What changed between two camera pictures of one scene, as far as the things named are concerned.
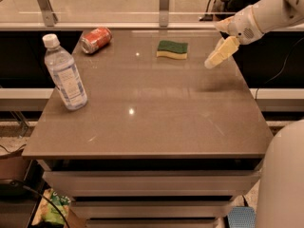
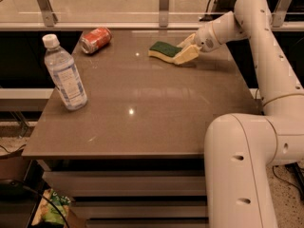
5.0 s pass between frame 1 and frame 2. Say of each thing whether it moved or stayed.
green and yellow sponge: moved
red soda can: stayed
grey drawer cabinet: stayed
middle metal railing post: stayed
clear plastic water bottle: stayed
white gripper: moved
